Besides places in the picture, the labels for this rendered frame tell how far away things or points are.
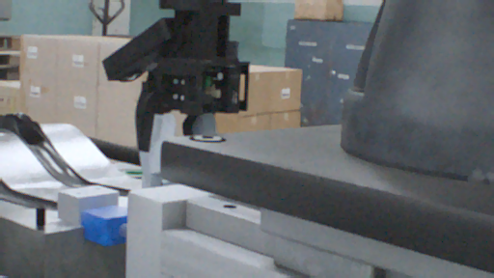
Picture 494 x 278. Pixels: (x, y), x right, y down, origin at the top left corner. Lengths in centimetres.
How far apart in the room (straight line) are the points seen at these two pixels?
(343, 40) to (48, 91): 352
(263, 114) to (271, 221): 535
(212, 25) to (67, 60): 441
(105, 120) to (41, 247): 418
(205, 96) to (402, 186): 54
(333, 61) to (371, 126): 772
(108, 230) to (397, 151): 49
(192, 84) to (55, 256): 22
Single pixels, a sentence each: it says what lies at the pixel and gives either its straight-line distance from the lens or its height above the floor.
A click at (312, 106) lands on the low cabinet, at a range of 823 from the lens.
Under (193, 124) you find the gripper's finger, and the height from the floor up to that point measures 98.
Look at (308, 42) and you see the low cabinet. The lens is 825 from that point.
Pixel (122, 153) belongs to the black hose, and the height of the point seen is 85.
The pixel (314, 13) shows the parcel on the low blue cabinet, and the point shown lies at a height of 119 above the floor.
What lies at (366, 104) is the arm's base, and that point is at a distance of 34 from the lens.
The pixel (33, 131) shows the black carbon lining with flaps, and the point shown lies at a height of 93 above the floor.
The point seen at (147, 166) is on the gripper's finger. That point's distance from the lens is 85.
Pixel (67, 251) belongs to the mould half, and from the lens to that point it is 79.
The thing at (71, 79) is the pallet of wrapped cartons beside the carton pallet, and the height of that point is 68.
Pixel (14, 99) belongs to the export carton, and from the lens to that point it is 610.
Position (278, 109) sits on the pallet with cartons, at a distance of 588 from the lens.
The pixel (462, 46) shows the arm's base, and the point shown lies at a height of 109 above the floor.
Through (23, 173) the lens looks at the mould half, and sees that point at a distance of 103.
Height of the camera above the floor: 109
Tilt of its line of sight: 10 degrees down
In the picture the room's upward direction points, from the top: 3 degrees clockwise
